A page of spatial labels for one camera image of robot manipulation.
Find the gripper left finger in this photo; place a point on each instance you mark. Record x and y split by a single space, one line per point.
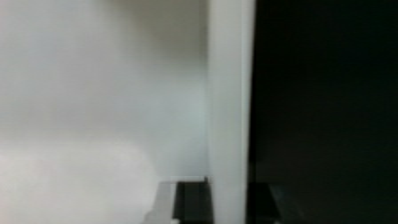
183 202

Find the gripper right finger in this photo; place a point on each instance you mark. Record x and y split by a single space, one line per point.
272 208

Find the white square table top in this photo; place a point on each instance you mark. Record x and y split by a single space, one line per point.
123 108

